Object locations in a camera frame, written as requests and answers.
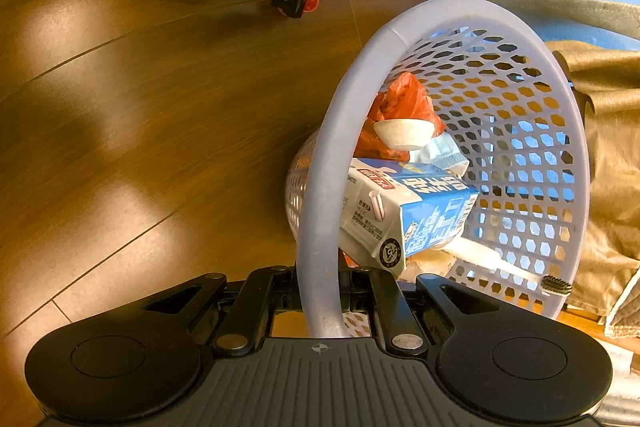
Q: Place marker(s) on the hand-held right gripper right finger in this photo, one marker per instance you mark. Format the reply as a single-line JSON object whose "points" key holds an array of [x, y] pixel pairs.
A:
{"points": [[385, 302]]}

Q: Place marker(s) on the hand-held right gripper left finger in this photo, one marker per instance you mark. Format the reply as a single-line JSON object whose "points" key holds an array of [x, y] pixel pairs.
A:
{"points": [[260, 302]]}

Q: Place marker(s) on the red bottle cap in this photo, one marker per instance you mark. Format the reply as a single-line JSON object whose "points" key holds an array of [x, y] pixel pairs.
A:
{"points": [[312, 1]]}

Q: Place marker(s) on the blue milk carton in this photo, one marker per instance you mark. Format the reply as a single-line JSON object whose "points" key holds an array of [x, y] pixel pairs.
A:
{"points": [[430, 207]]}

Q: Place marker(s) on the white toothbrush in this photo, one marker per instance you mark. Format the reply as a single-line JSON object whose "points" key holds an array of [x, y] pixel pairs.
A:
{"points": [[480, 254]]}

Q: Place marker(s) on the lavender plastic basket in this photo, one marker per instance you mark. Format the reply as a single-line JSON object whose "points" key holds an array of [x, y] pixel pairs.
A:
{"points": [[330, 187]]}

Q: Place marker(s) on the translucent plastic bag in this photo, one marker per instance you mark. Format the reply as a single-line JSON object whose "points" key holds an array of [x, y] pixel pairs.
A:
{"points": [[447, 157]]}

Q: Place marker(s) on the white plastic spoon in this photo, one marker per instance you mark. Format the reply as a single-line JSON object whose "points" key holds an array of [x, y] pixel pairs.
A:
{"points": [[402, 133]]}

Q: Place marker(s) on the red plastic bag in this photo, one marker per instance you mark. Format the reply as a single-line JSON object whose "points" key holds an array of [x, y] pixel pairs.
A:
{"points": [[405, 99]]}

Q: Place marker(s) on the brown quilted chair cover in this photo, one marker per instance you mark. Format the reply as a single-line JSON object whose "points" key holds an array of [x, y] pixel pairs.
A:
{"points": [[615, 157]]}

